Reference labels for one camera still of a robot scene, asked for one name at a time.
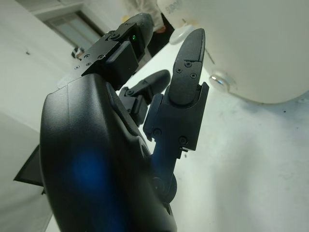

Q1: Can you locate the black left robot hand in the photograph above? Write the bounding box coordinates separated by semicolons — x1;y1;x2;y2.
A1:
39;12;210;232

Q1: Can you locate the white toaster lever knob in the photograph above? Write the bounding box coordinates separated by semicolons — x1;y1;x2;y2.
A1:
169;24;194;45

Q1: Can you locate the silver toaster dial knob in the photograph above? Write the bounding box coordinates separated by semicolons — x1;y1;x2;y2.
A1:
209;69;233;92

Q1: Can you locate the white two-slot toaster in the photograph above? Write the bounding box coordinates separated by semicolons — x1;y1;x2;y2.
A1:
156;0;309;105

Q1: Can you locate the grey framed door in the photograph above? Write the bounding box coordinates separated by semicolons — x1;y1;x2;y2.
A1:
44;11;103;47

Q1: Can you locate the person in cream jacket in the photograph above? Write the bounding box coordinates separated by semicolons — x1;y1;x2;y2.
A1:
125;0;175;58

